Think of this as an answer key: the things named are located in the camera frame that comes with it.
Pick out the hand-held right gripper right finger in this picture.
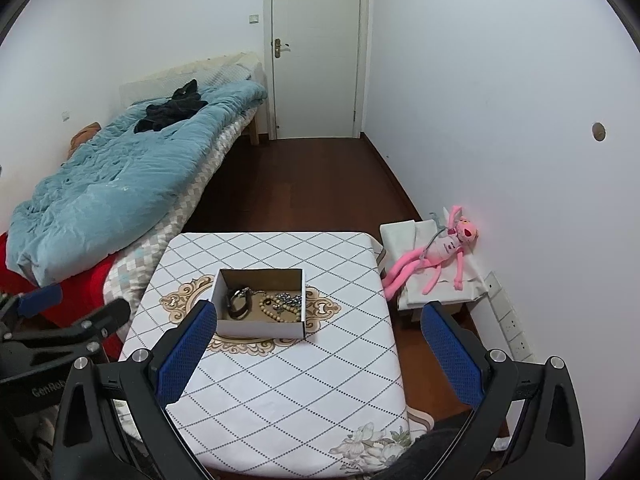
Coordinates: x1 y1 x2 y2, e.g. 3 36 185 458
420 301 586 480

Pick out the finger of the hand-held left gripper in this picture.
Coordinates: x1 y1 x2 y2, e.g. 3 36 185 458
0 284 65 321
10 298 132 367

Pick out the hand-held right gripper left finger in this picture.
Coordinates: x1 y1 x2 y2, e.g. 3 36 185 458
52 300 218 480

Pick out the black wristband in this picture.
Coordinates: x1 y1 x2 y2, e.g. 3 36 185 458
227 286 252 320

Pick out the white cardboard box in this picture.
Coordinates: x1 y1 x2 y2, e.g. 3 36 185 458
210 268 307 339

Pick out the wooden bead bracelet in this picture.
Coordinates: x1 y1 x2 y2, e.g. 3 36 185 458
259 294 303 322

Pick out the red blanket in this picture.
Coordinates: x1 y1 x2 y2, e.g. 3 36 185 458
0 232 131 331

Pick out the white power strip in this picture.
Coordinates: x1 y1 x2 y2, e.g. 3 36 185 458
482 271 533 361

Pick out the bed with patterned mattress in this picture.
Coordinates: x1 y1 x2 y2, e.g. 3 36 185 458
102 105 261 306

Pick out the pink plush toy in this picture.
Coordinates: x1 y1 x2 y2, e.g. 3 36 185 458
382 204 480 302

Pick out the diamond-pattern tablecloth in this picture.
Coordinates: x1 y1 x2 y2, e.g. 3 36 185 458
118 231 413 473

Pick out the white cloth-covered stool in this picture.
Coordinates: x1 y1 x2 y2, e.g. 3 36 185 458
379 219 493 328

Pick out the grey clothes hanger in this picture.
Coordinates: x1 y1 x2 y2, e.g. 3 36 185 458
420 211 453 261

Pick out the blue duvet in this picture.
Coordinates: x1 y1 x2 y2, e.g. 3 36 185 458
7 81 268 286

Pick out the brown plush toy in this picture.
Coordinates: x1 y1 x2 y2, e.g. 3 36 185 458
67 122 101 158

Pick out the black clothing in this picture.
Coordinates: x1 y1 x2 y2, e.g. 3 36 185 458
132 79 208 135

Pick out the beige bed headboard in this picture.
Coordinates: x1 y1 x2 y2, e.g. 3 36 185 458
119 52 263 106

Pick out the white patterned pillow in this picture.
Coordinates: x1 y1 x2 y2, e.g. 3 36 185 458
202 52 256 88

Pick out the white door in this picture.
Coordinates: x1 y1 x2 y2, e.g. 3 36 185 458
270 0 363 140

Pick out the wooden bed frame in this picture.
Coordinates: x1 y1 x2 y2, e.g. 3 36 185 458
245 105 271 147

